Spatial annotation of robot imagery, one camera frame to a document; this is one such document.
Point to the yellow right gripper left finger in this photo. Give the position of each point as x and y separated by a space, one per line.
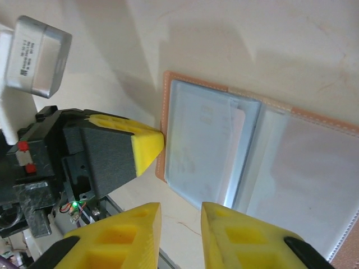
112 241

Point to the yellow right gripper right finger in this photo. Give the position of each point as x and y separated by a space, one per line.
246 243

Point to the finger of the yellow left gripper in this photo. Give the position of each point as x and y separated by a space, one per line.
117 157

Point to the tan leather card holder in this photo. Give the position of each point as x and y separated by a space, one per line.
308 182

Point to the pale white printed card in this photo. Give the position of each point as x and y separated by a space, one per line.
196 145

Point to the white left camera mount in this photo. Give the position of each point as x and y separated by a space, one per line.
8 112

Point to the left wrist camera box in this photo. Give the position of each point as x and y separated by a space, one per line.
39 56

